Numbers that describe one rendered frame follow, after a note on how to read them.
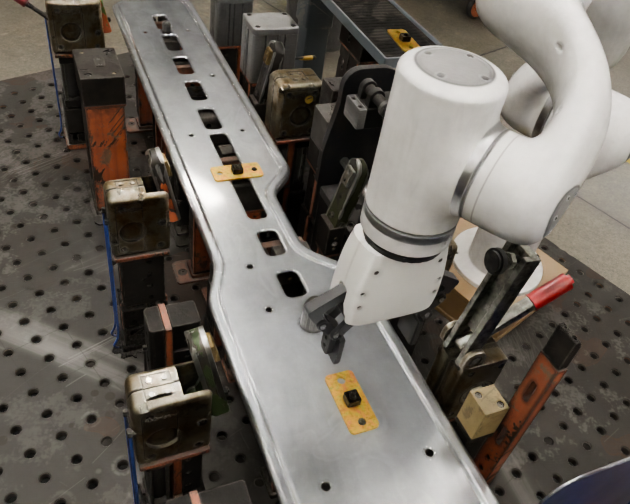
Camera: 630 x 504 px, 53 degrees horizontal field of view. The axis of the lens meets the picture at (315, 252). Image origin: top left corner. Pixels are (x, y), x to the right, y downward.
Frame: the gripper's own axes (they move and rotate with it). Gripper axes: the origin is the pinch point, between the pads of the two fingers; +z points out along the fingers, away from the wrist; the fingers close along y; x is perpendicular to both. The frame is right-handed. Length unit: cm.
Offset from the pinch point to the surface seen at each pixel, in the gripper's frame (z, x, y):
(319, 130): 7, -50, -16
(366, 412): 11.7, 2.1, -1.0
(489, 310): -1.7, 1.3, -14.0
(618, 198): 112, -120, -216
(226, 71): 12, -80, -8
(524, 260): -9.5, 1.5, -15.2
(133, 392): 7.8, -5.7, 24.3
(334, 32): 99, -275, -133
